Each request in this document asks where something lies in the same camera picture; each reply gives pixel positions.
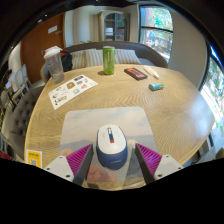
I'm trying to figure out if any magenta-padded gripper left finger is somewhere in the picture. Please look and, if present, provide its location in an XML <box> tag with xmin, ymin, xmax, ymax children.
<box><xmin>43</xmin><ymin>143</ymin><xmax>95</xmax><ymax>187</ymax></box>

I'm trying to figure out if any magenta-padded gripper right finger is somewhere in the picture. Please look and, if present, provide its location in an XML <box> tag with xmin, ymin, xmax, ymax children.
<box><xmin>134</xmin><ymin>142</ymin><xmax>185</xmax><ymax>185</ymax></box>

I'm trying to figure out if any white and blue computer mouse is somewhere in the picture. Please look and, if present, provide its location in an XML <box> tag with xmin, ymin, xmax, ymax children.
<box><xmin>95</xmin><ymin>124</ymin><xmax>129</xmax><ymax>171</ymax></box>

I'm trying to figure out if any pale sky-print mouse pad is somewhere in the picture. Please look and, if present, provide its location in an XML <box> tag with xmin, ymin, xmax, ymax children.
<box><xmin>59</xmin><ymin>105</ymin><xmax>159</xmax><ymax>191</ymax></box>

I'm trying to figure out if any yellow label sticker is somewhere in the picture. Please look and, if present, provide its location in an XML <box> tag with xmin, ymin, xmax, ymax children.
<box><xmin>25</xmin><ymin>149</ymin><xmax>44</xmax><ymax>169</ymax></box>

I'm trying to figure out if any grey tufted armchair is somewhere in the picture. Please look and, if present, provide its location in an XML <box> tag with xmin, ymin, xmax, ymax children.
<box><xmin>8</xmin><ymin>86</ymin><xmax>44</xmax><ymax>160</ymax></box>

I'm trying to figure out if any white sticker sheet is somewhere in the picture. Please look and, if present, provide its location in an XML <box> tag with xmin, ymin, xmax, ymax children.
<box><xmin>48</xmin><ymin>74</ymin><xmax>99</xmax><ymax>111</ymax></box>

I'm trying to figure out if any small teal eraser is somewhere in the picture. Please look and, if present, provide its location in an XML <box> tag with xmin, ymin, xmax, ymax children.
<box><xmin>148</xmin><ymin>82</ymin><xmax>165</xmax><ymax>92</ymax></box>

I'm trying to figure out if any large side window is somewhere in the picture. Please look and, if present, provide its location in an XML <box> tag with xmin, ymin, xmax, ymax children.
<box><xmin>199</xmin><ymin>44</ymin><xmax>224</xmax><ymax>148</ymax></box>

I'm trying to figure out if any white tube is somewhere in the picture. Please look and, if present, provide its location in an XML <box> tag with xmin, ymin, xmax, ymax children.
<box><xmin>142</xmin><ymin>65</ymin><xmax>161</xmax><ymax>80</ymax></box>

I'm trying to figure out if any group of dining chairs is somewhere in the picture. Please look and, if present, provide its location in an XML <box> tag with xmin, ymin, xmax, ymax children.
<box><xmin>0</xmin><ymin>64</ymin><xmax>31</xmax><ymax>118</ymax></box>

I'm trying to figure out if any black and red flat box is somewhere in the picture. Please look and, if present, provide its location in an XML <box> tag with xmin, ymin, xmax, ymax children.
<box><xmin>123</xmin><ymin>67</ymin><xmax>149</xmax><ymax>82</ymax></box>

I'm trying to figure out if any clear shaker bottle white lid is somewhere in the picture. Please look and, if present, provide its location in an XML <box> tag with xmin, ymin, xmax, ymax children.
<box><xmin>43</xmin><ymin>45</ymin><xmax>65</xmax><ymax>84</ymax></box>

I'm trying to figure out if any black and red backpack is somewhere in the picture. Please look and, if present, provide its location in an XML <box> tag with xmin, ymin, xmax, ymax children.
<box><xmin>59</xmin><ymin>50</ymin><xmax>74</xmax><ymax>73</ymax></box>

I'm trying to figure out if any striped cushion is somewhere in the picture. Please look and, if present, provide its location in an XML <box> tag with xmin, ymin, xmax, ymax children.
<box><xmin>83</xmin><ymin>48</ymin><xmax>105</xmax><ymax>68</ymax></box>
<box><xmin>70</xmin><ymin>49</ymin><xmax>87</xmax><ymax>70</ymax></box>
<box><xmin>114</xmin><ymin>48</ymin><xmax>143</xmax><ymax>66</ymax></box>

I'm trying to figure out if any grey curved sofa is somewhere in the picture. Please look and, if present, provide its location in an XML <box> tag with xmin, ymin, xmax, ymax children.
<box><xmin>40</xmin><ymin>40</ymin><xmax>169</xmax><ymax>84</ymax></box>

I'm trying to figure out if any green drink can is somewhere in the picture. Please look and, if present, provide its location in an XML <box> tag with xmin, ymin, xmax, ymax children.
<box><xmin>102</xmin><ymin>45</ymin><xmax>117</xmax><ymax>76</ymax></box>

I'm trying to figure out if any brown wooden door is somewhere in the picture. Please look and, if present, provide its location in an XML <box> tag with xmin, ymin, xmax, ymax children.
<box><xmin>20</xmin><ymin>13</ymin><xmax>67</xmax><ymax>84</ymax></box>

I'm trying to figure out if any black-framed window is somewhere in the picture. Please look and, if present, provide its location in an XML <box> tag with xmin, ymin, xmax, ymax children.
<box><xmin>138</xmin><ymin>4</ymin><xmax>174</xmax><ymax>63</ymax></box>

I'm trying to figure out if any glass-door cabinet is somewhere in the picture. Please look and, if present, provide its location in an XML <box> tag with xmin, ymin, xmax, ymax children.
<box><xmin>97</xmin><ymin>9</ymin><xmax>132</xmax><ymax>43</ymax></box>

